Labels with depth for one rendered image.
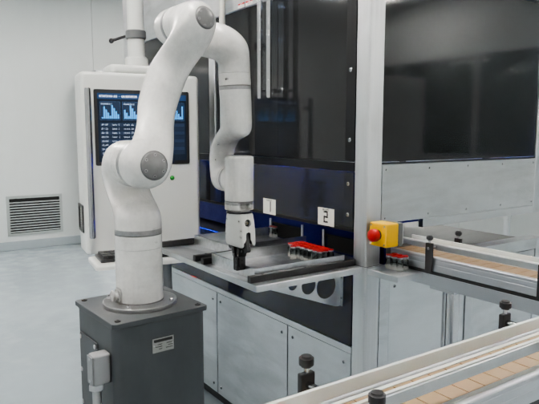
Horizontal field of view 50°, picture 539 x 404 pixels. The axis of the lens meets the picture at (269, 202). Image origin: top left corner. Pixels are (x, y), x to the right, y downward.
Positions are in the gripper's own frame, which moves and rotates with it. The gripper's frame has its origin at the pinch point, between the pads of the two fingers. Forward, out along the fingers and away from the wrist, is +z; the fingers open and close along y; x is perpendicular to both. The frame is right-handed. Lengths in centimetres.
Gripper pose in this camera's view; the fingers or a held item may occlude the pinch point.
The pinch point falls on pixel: (239, 263)
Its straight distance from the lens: 168.9
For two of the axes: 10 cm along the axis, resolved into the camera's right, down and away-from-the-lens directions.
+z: 0.0, 9.9, 1.2
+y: -5.6, -1.0, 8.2
